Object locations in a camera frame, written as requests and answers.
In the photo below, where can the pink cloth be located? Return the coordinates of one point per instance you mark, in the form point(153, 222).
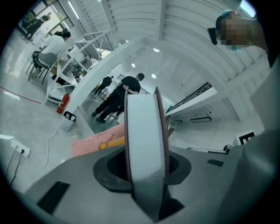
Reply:
point(92, 142)

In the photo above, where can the white staircase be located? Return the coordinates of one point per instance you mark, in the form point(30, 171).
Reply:
point(98, 41)

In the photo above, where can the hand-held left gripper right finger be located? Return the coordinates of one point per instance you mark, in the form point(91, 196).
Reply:
point(184, 168)

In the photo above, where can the black framed wall light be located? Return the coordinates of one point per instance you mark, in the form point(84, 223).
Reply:
point(200, 119)

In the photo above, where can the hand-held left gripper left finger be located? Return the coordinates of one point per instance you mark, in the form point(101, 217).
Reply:
point(101, 172)

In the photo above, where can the white waste bin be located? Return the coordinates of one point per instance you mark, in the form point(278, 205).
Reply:
point(67, 122)

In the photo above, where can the red fire extinguisher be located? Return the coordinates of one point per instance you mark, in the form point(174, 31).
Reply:
point(63, 103)

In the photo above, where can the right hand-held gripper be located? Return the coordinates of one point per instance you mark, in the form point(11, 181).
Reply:
point(246, 138)

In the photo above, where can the yellow cushion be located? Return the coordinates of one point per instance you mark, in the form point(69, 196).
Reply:
point(111, 144)

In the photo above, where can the black chair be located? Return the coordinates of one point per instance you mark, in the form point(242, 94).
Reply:
point(41, 70)

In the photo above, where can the black head camera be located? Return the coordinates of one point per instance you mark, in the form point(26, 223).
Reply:
point(212, 36)

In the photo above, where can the person's head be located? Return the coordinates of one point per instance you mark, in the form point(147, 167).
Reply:
point(238, 30)

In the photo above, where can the white metal workbench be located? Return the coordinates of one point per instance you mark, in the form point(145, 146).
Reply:
point(65, 76)

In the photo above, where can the white power strip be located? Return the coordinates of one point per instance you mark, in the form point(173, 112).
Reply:
point(20, 148)

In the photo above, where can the black railing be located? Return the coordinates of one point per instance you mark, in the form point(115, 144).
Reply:
point(190, 96)

